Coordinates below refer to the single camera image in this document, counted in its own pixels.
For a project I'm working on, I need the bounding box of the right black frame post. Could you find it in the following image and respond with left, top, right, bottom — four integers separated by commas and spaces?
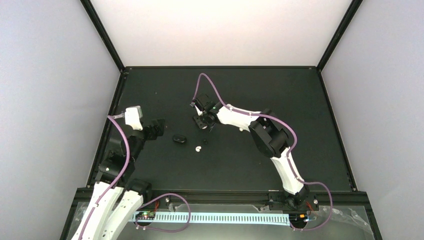
316, 0, 363, 73

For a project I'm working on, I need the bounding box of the black frame post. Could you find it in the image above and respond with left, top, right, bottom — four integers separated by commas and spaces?
316, 0, 363, 73
80, 0, 125, 72

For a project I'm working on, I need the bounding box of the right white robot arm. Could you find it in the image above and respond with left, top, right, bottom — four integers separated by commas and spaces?
190, 94, 309, 210

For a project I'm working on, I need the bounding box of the left black frame post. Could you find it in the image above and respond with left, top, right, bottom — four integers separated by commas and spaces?
80, 0, 125, 72

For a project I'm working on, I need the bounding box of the white earbud charging case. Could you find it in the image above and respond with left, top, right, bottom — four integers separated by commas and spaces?
172, 134, 187, 144

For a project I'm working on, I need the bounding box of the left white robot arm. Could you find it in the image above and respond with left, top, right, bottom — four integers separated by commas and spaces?
72, 118, 165, 240

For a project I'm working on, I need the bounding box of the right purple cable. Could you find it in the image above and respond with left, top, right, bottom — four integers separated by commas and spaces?
191, 72, 333, 232

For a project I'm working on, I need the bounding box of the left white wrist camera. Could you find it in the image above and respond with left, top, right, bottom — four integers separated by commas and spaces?
124, 105, 143, 131

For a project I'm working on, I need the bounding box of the white slotted cable duct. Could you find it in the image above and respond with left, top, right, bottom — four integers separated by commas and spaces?
130, 211, 290, 226

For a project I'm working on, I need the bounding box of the black front mounting rail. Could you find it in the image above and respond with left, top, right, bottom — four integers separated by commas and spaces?
71, 188, 372, 213

